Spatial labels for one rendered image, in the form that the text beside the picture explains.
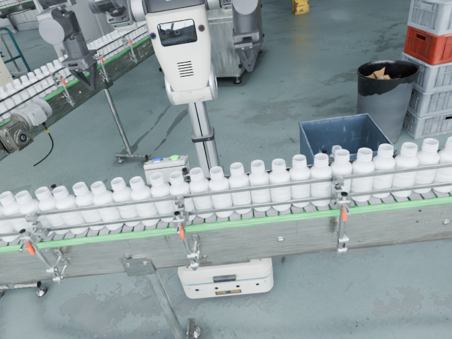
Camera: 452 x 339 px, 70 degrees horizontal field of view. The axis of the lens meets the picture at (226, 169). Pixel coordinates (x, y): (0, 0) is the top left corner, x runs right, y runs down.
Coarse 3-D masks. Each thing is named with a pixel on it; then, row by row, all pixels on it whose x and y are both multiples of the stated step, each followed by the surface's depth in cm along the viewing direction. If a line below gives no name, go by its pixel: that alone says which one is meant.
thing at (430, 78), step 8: (408, 56) 272; (416, 64) 265; (424, 64) 254; (440, 64) 249; (448, 64) 248; (424, 72) 258; (432, 72) 251; (440, 72) 253; (448, 72) 253; (416, 80) 270; (424, 80) 259; (432, 80) 255; (440, 80) 257; (448, 80) 258; (424, 88) 261; (432, 88) 259; (440, 88) 260; (448, 88) 261
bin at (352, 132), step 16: (304, 128) 152; (320, 128) 153; (336, 128) 153; (352, 128) 153; (368, 128) 148; (304, 144) 145; (320, 144) 158; (336, 144) 158; (352, 144) 158; (368, 144) 151
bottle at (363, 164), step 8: (360, 152) 91; (368, 152) 90; (360, 160) 89; (368, 160) 89; (352, 168) 92; (360, 168) 90; (368, 168) 89; (352, 184) 95; (360, 184) 93; (368, 184) 92; (352, 192) 96; (360, 200) 96
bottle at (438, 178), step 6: (450, 138) 89; (450, 144) 87; (444, 150) 90; (450, 150) 88; (444, 156) 89; (450, 156) 88; (444, 162) 89; (450, 162) 88; (444, 168) 90; (450, 168) 89; (438, 174) 92; (444, 174) 91; (450, 174) 90; (438, 180) 93; (444, 180) 92; (450, 180) 92; (444, 186) 93; (450, 186) 93; (444, 192) 95
